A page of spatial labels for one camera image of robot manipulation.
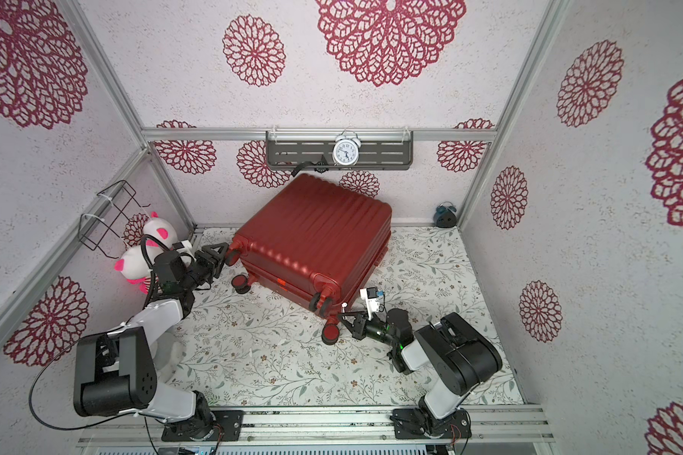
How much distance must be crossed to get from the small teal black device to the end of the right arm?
0.60m

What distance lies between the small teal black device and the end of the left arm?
2.87 feet

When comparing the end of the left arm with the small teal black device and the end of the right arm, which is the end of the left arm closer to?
the end of the right arm

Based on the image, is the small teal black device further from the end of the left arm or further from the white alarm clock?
the end of the left arm

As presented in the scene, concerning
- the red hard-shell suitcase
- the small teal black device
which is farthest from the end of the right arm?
the small teal black device

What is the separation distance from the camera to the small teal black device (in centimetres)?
120

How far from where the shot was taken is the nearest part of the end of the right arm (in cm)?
70

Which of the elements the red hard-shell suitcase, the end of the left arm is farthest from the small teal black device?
the end of the left arm

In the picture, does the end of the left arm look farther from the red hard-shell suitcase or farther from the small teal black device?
the small teal black device

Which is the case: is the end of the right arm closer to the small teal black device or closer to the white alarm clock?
the white alarm clock

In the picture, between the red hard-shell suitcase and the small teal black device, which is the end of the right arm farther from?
the small teal black device

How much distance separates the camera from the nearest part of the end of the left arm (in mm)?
682
